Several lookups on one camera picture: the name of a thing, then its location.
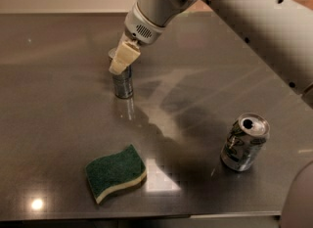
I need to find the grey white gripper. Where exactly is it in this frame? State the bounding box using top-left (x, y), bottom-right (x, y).
top-left (109, 4), bottom-right (164, 75)

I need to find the silver blue redbull can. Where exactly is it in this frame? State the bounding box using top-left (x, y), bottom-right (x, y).
top-left (108, 46), bottom-right (134, 100)

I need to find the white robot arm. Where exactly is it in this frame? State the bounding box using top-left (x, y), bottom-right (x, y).
top-left (110, 0), bottom-right (313, 106)

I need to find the silver green 7up can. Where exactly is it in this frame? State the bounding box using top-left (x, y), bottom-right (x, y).
top-left (220, 113), bottom-right (270, 172)

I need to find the green yellow sponge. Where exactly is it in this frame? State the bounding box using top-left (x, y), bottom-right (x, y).
top-left (85, 145), bottom-right (147, 204)

